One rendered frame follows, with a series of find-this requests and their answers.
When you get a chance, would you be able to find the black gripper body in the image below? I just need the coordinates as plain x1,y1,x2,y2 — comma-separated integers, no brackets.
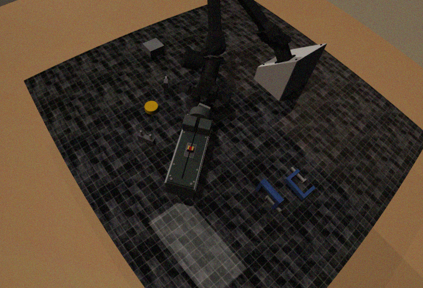
177,72,231,103

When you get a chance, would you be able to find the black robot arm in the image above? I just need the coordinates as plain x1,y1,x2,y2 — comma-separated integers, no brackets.
181,0,295,98

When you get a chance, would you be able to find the yellow short cylinder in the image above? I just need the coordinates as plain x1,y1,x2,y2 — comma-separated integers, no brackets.
144,101,158,114

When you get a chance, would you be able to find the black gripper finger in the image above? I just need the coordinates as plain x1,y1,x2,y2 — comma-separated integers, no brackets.
205,99,215,106
191,95,201,106

